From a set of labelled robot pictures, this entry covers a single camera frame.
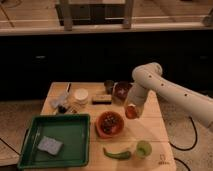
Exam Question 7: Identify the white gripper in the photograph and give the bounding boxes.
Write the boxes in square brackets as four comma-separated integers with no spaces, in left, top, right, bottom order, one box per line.
[124,83,149,116]

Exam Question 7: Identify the red orange apple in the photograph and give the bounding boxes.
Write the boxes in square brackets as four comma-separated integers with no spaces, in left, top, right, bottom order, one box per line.
[125,106,137,119]

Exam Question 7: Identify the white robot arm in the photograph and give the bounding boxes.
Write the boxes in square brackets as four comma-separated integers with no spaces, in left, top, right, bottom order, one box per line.
[124,62,213,132]

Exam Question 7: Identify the dark small cup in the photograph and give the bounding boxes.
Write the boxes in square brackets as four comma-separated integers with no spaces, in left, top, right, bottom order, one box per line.
[104,80,114,94]

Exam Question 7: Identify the small green cup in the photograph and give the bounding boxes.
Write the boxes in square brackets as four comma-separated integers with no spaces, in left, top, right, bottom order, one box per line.
[136,140,152,158]

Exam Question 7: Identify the white paper cup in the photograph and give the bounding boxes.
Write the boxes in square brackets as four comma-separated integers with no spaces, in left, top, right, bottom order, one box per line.
[74,88,89,104]

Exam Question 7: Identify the dark red bowl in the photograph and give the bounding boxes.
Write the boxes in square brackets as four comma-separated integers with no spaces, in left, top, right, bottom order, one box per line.
[114,81,132,101]

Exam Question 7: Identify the black and tan eraser block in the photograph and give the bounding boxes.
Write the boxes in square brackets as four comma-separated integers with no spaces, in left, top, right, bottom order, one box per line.
[92,95,112,104]

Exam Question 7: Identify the orange bowl with dark contents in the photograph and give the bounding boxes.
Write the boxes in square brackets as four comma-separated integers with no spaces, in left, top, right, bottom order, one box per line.
[95,111,124,139]

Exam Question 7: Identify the green chili pepper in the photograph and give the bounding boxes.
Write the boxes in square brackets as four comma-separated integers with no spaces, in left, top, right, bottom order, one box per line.
[103,149,131,160]

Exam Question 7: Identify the small dark clip items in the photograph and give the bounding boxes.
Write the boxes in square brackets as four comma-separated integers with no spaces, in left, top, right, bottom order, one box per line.
[58,105,77,114]

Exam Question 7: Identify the crumpled plastic wrapper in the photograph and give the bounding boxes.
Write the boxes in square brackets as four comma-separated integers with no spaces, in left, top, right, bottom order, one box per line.
[50,92,69,108]

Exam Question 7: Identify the green plastic tray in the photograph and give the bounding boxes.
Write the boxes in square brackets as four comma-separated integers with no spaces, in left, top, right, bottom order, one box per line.
[18,114,90,169]

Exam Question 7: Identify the blue grey sponge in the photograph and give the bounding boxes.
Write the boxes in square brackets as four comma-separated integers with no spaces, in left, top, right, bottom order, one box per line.
[37,136,63,155]

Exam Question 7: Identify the black floor cable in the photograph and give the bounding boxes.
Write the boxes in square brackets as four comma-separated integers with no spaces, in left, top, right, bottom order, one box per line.
[169,116,199,171]

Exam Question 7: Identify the wooden frame stand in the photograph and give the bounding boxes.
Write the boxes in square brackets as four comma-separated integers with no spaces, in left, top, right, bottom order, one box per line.
[55,0,134,31]

